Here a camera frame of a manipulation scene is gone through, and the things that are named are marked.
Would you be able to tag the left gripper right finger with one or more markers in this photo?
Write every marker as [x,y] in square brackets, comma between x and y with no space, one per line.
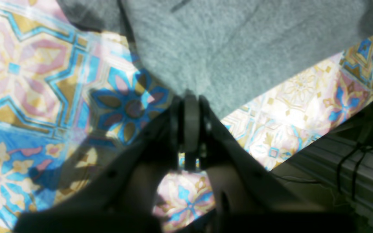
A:
[248,199]

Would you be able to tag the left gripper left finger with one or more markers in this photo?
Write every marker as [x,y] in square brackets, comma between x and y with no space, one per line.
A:
[121,198]

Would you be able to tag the grey T-shirt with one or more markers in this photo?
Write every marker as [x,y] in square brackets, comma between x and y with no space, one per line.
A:
[230,51]

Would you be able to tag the patterned tablecloth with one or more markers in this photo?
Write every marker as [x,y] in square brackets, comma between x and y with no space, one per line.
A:
[69,99]

